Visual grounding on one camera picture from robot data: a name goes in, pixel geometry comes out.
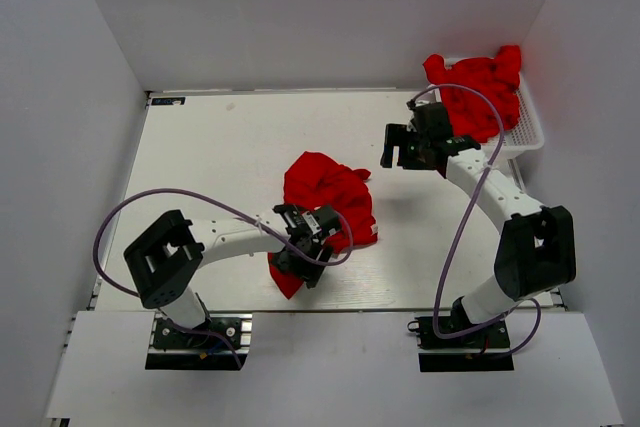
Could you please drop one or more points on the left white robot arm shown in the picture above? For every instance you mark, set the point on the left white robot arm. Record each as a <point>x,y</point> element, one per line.
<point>164,258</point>

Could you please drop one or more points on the red shirt pile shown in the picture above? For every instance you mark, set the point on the red shirt pile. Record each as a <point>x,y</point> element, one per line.
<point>479,93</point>

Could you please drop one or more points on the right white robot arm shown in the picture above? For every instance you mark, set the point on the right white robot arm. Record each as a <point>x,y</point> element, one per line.
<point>536,249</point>

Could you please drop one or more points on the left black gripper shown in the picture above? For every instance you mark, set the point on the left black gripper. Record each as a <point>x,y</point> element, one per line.
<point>306,271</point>

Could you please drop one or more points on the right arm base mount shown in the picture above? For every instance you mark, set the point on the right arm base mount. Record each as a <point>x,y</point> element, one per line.
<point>487,350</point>

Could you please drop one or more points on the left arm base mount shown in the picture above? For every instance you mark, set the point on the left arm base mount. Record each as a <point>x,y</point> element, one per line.
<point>172,350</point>

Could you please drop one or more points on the red t shirt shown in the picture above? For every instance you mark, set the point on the red t shirt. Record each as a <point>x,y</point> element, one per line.
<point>315,180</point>

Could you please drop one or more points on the white plastic basket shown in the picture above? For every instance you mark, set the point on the white plastic basket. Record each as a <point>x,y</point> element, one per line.
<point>526,136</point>

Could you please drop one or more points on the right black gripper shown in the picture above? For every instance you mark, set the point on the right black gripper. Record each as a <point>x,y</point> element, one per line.
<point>395,133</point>

